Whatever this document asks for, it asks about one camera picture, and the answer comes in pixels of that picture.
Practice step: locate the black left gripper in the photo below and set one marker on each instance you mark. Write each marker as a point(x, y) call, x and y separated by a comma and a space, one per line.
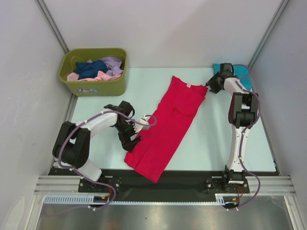
point(126, 142)

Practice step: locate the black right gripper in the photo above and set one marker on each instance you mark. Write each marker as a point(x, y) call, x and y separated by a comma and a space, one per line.
point(214, 89)

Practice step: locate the red t shirt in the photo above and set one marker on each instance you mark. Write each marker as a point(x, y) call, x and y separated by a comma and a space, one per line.
point(174, 115)

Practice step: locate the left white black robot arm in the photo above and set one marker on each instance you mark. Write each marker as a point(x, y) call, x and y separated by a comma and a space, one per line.
point(72, 146)

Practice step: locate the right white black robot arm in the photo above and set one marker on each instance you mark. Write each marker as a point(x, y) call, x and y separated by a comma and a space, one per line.
point(243, 114)

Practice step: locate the folded teal t shirt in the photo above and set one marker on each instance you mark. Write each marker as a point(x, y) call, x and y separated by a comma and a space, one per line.
point(241, 71)

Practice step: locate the olive green plastic bin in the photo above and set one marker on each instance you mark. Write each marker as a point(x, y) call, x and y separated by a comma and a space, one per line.
point(94, 88)

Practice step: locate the lilac t shirt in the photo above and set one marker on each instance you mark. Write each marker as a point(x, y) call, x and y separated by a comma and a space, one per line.
point(113, 65)

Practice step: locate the navy blue t shirt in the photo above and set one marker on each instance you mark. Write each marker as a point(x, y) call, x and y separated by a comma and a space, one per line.
point(90, 69)

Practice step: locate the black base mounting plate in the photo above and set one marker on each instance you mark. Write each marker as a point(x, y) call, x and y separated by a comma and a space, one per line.
point(173, 186)

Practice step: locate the pink t shirt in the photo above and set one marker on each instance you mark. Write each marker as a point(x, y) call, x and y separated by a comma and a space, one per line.
point(100, 77)

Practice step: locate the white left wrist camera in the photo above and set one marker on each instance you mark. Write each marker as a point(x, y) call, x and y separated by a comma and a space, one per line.
point(142, 124)

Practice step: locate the right aluminium corner post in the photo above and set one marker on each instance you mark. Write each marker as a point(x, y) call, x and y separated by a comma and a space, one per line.
point(273, 23)

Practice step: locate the aluminium corner post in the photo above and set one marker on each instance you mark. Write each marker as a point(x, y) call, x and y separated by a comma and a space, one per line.
point(52, 25)
point(273, 23)

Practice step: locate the aluminium frame rail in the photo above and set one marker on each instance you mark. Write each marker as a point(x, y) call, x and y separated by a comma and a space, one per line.
point(269, 185)

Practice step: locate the blue slotted cable duct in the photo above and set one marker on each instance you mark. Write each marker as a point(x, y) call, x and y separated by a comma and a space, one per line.
point(99, 200)

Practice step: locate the left aluminium corner post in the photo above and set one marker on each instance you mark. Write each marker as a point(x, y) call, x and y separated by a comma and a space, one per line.
point(52, 25)

